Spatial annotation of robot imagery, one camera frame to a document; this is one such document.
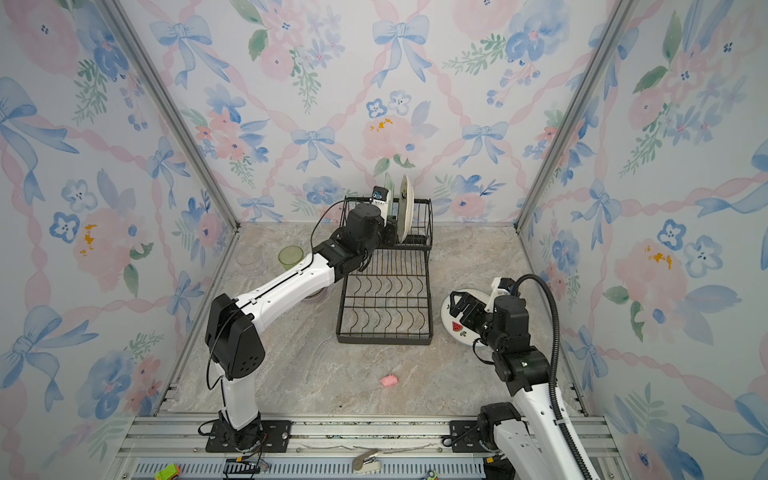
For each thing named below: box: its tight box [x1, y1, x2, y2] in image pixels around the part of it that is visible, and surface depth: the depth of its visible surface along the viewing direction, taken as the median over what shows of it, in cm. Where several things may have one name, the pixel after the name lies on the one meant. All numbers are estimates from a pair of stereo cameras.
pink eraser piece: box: [380, 374, 399, 387], surface depth 83 cm
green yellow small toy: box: [154, 463, 180, 480], surface depth 69 cm
